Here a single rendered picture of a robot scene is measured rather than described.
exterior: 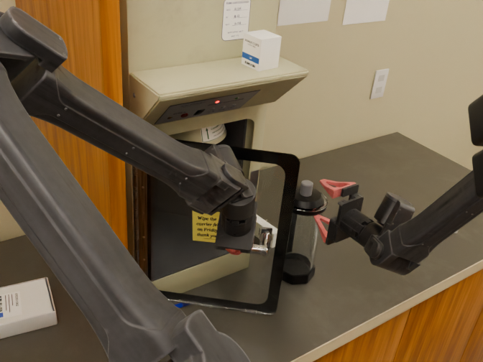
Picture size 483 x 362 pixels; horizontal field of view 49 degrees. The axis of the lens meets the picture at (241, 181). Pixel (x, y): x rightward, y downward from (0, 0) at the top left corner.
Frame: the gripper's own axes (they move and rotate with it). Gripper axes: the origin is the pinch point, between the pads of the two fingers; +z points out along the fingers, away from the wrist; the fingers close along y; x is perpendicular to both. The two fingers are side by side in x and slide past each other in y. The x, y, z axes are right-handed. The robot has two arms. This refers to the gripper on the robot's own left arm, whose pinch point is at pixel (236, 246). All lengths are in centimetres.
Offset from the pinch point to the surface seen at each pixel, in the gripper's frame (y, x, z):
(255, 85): -20.7, 0.2, -23.2
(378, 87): -103, 42, 53
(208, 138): -22.2, -9.1, -4.4
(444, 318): -17, 63, 63
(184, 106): -13.8, -11.5, -22.8
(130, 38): -20.2, -21.5, -31.2
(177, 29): -25.8, -14.7, -29.3
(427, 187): -61, 59, 57
